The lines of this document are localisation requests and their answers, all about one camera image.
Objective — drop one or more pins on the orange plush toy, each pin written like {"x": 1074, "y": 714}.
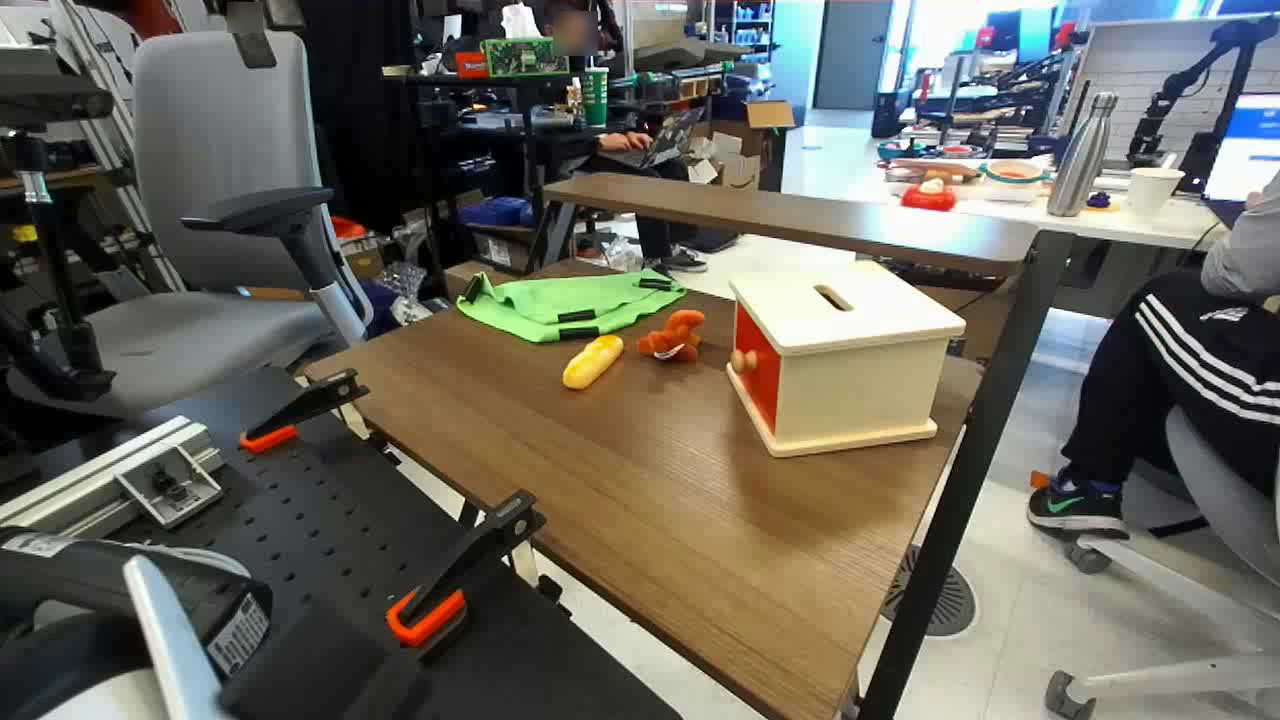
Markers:
{"x": 677, "y": 339}

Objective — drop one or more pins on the black orange clamp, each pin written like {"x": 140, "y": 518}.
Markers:
{"x": 428, "y": 609}
{"x": 311, "y": 401}

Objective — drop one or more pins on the black perforated mounting board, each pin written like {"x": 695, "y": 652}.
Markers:
{"x": 339, "y": 535}

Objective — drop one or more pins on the red bowl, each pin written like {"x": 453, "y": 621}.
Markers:
{"x": 930, "y": 198}

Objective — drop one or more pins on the seated person in tracksuit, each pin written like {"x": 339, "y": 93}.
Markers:
{"x": 1202, "y": 343}

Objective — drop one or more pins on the green towel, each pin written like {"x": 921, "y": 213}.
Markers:
{"x": 567, "y": 304}

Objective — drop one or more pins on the grey side desk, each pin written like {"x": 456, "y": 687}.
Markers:
{"x": 915, "y": 239}

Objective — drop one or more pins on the yellow plush toy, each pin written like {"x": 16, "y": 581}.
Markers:
{"x": 588, "y": 361}

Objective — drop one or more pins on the grey office chair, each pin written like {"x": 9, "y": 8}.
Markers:
{"x": 228, "y": 172}

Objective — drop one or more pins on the near black orange clamp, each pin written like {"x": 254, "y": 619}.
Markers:
{"x": 428, "y": 609}

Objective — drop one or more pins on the far black orange clamp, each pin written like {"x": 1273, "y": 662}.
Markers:
{"x": 311, "y": 401}

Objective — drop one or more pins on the open laptop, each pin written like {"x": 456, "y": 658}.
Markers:
{"x": 1247, "y": 159}

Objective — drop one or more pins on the aluminium extrusion rail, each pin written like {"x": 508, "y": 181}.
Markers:
{"x": 163, "y": 474}

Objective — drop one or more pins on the green can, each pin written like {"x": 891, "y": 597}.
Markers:
{"x": 598, "y": 98}

